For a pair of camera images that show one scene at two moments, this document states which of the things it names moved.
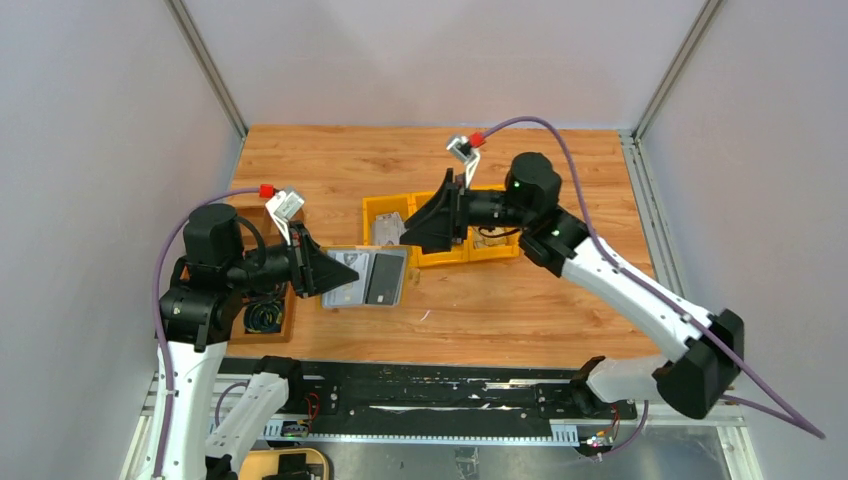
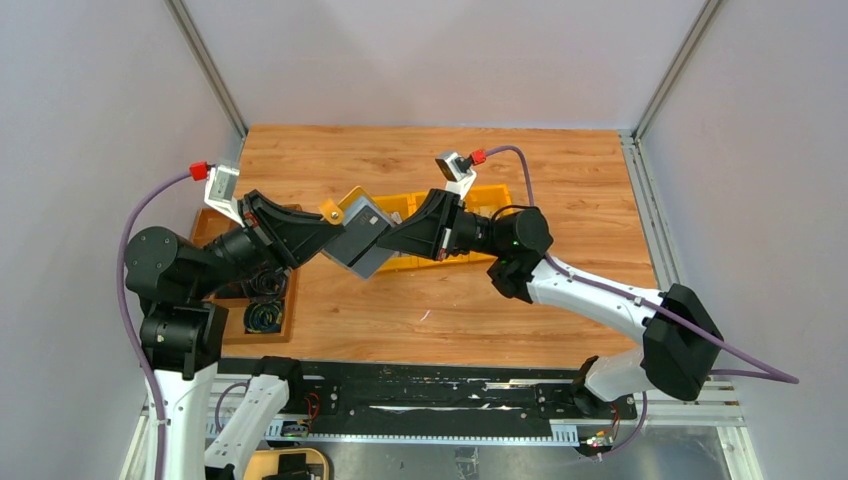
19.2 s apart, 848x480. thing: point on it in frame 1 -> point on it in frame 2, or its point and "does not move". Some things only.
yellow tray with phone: (295, 463) does not move
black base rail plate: (513, 400) does not move
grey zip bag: (383, 278) -> (363, 220)
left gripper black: (299, 263) -> (255, 225)
